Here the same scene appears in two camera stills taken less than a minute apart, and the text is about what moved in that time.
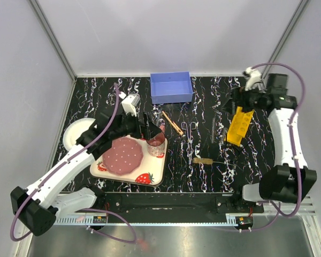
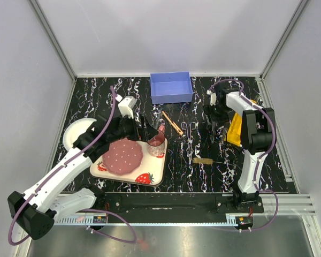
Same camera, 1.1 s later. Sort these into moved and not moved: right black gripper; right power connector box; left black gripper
Moved: right black gripper
Not moved: left black gripper; right power connector box
